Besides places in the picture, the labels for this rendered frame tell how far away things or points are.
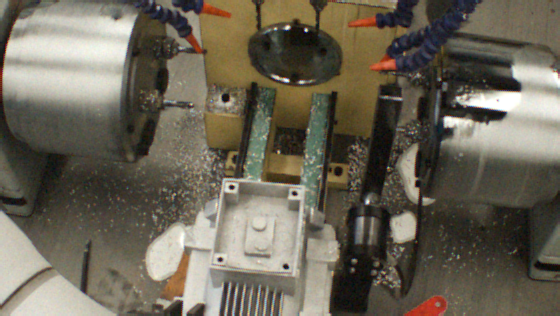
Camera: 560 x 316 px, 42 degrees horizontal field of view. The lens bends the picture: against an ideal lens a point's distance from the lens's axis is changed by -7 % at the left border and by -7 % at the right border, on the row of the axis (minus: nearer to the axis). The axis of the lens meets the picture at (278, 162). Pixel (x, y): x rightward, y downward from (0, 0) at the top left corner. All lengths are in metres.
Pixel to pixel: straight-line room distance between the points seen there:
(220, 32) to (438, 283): 0.53
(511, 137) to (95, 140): 0.58
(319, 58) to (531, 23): 0.59
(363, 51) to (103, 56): 0.40
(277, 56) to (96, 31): 0.30
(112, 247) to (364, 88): 0.49
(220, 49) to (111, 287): 0.42
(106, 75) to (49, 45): 0.10
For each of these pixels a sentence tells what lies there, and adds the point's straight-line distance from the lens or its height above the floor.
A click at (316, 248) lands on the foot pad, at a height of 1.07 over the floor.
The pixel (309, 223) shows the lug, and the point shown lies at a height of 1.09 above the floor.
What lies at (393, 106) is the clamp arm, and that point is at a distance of 0.91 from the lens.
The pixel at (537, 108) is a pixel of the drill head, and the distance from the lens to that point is 1.06.
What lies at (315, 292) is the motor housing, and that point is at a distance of 0.98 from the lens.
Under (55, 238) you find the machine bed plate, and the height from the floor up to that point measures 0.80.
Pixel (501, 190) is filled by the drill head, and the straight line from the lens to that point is 1.10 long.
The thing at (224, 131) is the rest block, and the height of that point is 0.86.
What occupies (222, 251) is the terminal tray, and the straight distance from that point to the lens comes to 0.95.
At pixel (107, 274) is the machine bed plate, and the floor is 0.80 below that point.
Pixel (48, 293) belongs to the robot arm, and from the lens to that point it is 0.50.
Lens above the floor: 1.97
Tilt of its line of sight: 59 degrees down
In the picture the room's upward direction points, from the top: straight up
